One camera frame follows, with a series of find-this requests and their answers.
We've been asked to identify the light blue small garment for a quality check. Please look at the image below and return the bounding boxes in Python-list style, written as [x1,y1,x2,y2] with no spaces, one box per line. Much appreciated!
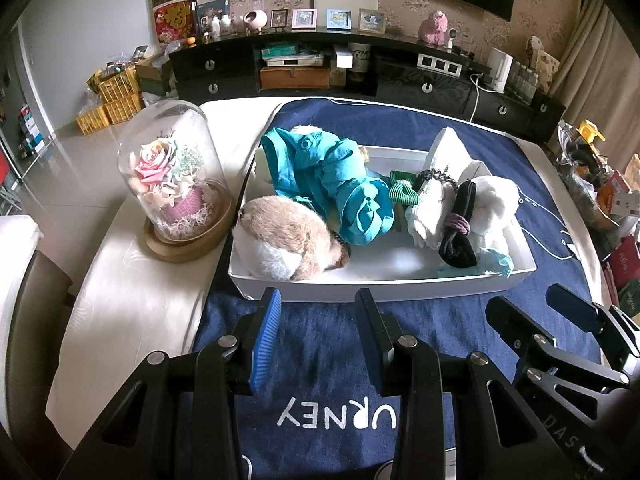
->
[437,249,516,279]

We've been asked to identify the white fluffy sock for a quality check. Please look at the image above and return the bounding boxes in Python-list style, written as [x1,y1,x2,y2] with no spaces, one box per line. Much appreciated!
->
[469,176,520,255]

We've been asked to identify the black sock with purple tie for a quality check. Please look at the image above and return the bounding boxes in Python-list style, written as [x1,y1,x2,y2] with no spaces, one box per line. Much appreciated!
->
[438,180,477,269]

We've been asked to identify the brown white plush hamster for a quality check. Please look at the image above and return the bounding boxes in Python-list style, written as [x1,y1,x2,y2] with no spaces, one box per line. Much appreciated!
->
[232,195,349,282]

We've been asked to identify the white waffle towel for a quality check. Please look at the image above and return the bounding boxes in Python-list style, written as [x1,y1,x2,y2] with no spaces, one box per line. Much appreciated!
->
[405,127,473,250]

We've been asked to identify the black leopard hair scrunchie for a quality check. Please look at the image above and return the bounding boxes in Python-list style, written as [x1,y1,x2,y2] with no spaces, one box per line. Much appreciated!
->
[412,168,458,191]

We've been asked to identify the green knitted headband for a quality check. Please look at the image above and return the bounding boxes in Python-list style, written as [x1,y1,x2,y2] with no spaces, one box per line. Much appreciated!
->
[388,170,419,207]

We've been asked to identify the teal blue shirt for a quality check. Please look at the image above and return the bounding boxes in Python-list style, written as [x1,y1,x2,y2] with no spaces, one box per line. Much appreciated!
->
[260,127,395,246]

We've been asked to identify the white plush bear denim overalls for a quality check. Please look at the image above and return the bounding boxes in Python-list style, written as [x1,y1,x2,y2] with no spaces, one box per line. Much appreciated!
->
[255,125,370,184]

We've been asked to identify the navy blue printed cloth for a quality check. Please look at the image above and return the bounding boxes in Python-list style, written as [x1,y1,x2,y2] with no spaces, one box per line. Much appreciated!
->
[236,99,602,479]

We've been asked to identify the white cardboard box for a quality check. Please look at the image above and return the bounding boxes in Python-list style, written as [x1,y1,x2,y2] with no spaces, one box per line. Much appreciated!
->
[226,144,538,304]

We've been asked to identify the glass dome with pink rose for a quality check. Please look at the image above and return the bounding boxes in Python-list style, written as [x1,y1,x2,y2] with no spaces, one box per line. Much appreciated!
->
[117,100,236,263]

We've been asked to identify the yellow plastic crates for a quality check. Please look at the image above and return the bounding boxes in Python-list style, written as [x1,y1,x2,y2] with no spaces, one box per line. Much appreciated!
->
[76,64,144,136]

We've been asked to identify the pink plush pig figure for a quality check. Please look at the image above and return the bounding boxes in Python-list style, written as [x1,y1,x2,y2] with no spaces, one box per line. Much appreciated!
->
[418,10,448,47]

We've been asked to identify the wooden storage box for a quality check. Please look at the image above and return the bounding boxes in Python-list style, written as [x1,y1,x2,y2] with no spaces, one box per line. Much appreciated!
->
[259,66,331,90]

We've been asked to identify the red festive box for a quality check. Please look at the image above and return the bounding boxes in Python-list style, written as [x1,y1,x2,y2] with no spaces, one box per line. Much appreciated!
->
[153,0,196,46]

